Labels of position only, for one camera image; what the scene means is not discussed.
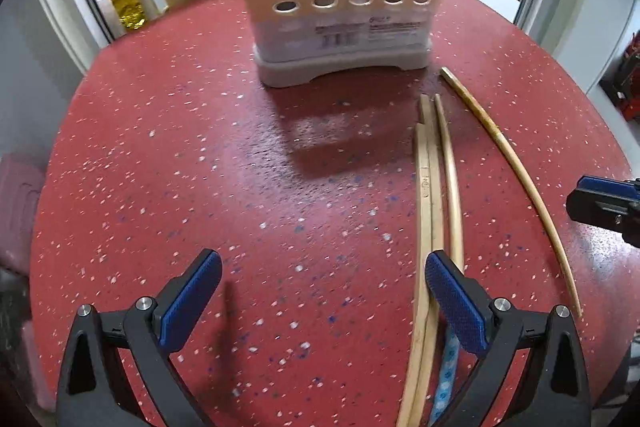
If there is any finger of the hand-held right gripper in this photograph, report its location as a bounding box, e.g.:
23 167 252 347
566 175 640 248

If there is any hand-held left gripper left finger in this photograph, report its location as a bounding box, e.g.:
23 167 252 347
56 249 223 427

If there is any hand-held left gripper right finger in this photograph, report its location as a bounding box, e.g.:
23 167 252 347
424 250 592 427

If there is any wooden chopstick blue patterned end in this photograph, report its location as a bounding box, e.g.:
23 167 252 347
429 94 463 427

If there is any red bag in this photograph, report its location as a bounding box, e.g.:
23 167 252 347
605 32 640 122

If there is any pink chair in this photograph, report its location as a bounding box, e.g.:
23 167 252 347
0 157 46 268

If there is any gold foil packet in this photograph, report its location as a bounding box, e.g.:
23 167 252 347
109 0 148 30

